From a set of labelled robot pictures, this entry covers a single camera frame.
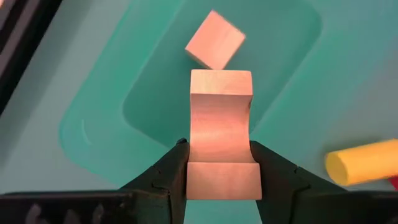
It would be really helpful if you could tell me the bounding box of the natural wood arch block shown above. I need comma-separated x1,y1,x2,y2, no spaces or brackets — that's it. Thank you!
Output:
185,68,262,200

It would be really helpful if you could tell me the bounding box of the green table mat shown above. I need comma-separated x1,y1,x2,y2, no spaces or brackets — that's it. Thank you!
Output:
0,0,398,224

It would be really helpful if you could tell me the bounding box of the natural wood cube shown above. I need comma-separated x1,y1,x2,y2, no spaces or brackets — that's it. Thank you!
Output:
185,9,247,71

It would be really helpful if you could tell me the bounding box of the yellow cylinder block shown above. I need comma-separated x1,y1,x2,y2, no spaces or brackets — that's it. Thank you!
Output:
325,139,398,187

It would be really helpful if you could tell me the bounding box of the teal plastic basket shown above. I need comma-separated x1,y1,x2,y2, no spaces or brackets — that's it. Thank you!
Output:
58,0,324,187

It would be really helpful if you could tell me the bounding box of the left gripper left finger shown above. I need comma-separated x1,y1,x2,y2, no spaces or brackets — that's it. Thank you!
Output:
120,138,190,224

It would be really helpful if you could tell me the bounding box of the black table frame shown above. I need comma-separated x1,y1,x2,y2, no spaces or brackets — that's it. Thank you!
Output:
0,0,65,116

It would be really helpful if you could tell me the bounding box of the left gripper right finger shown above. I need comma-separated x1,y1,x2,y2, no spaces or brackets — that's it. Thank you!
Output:
249,141,349,224

